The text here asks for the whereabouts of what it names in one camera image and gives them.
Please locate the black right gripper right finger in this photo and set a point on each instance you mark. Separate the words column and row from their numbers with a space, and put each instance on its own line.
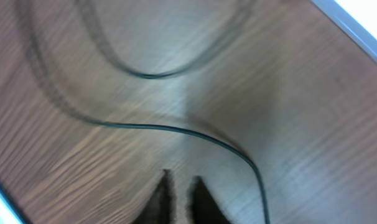
column 203, row 208

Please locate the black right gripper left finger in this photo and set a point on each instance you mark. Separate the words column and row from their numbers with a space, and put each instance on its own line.
column 160, row 207

